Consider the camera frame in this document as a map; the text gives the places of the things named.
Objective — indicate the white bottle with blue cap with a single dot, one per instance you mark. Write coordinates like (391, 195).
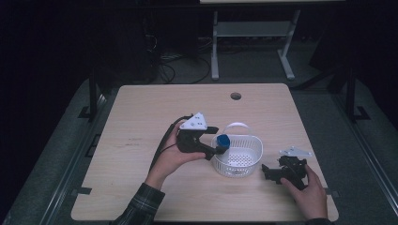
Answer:
(223, 141)

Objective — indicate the person's right hand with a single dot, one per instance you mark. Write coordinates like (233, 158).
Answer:
(309, 200)

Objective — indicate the black metal stand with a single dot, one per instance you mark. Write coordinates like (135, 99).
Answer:
(351, 93)
(92, 93)

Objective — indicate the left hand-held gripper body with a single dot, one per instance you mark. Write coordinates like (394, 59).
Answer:
(191, 139)

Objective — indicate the person's left hand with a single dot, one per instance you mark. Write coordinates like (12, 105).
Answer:
(170, 161)

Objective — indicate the metal floor rail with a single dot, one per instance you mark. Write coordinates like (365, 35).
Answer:
(70, 165)
(369, 150)

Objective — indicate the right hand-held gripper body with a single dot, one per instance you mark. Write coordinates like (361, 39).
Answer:
(292, 170)

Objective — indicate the white-framed desk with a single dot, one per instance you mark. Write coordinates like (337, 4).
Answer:
(253, 29)

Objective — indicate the black tape strip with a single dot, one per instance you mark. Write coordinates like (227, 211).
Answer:
(82, 190)
(332, 192)

